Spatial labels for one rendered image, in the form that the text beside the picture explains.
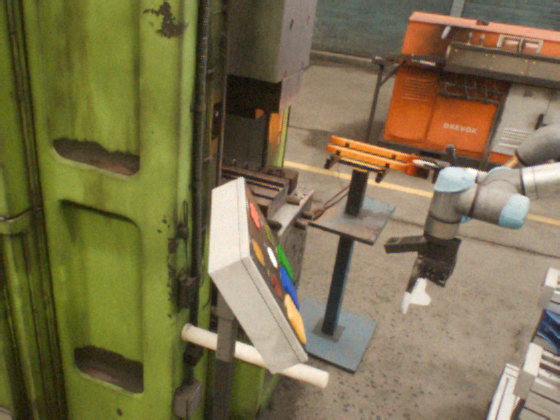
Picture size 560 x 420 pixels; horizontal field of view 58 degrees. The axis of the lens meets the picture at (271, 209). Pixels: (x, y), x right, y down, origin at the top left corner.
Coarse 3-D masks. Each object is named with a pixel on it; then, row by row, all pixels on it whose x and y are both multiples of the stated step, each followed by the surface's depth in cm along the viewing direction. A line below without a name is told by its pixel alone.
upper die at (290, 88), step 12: (300, 72) 150; (228, 84) 141; (240, 84) 140; (252, 84) 139; (264, 84) 138; (276, 84) 136; (288, 84) 141; (300, 84) 153; (228, 96) 143; (240, 96) 142; (252, 96) 140; (264, 96) 139; (276, 96) 138; (288, 96) 144; (300, 96) 156; (264, 108) 141; (276, 108) 139
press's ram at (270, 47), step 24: (240, 0) 126; (264, 0) 124; (288, 0) 124; (312, 0) 143; (240, 24) 128; (264, 24) 126; (288, 24) 128; (312, 24) 149; (240, 48) 131; (264, 48) 128; (288, 48) 133; (240, 72) 133; (264, 72) 131; (288, 72) 139
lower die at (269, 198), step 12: (228, 168) 172; (240, 168) 174; (228, 180) 164; (276, 180) 167; (288, 180) 169; (264, 192) 159; (276, 192) 160; (264, 204) 154; (276, 204) 162; (264, 216) 155
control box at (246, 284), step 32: (224, 192) 113; (224, 224) 100; (256, 224) 106; (224, 256) 90; (256, 256) 92; (224, 288) 90; (256, 288) 90; (256, 320) 94; (288, 320) 97; (288, 352) 98
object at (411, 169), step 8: (328, 144) 214; (344, 152) 210; (352, 152) 209; (360, 152) 209; (368, 160) 207; (376, 160) 205; (384, 160) 204; (400, 168) 202; (408, 168) 200; (416, 168) 200; (424, 168) 198; (416, 176) 200; (424, 176) 200
